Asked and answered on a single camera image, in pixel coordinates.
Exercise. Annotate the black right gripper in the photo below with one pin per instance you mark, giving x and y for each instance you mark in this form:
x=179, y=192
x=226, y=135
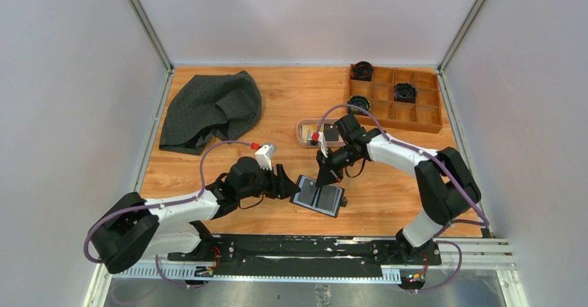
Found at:
x=327, y=175

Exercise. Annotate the pink oval plastic tray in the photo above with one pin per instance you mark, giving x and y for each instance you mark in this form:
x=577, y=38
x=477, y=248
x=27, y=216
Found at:
x=316, y=122

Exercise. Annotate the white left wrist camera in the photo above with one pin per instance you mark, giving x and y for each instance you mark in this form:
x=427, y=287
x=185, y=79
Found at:
x=264, y=156

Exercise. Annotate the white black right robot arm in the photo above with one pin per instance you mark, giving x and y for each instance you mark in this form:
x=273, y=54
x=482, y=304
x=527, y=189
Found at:
x=447, y=187

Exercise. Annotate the dark green dotted cloth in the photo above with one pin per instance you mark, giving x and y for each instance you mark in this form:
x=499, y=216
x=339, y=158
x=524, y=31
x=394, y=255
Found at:
x=225, y=107

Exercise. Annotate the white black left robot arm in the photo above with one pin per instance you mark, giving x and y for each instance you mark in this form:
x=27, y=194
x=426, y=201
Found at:
x=136, y=227

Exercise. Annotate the rolled dark belt top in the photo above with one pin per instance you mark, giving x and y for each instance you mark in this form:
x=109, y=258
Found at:
x=362, y=71

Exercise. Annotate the black VIP credit card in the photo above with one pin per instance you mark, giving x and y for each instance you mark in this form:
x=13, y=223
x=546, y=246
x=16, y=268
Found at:
x=330, y=132

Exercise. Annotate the aluminium frame rail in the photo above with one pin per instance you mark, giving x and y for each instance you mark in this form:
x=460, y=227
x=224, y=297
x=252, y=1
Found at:
x=457, y=254

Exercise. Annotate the wooden compartment organizer box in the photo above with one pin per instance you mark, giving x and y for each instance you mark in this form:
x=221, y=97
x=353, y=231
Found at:
x=423, y=116

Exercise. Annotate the gold credit card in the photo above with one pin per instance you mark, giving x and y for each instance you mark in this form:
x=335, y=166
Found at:
x=306, y=132

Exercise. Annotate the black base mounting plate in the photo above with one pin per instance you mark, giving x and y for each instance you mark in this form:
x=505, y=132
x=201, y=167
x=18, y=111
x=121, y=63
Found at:
x=305, y=256

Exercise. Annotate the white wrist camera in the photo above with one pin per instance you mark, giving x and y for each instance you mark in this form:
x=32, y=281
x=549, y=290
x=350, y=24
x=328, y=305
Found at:
x=264, y=156
x=318, y=139

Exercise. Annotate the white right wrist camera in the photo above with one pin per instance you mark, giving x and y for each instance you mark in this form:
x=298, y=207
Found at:
x=318, y=139

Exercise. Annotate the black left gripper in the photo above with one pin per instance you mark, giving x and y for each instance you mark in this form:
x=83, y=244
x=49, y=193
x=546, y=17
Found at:
x=281, y=186

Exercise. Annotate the black leather card holder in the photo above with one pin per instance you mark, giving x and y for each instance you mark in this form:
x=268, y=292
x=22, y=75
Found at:
x=327, y=200

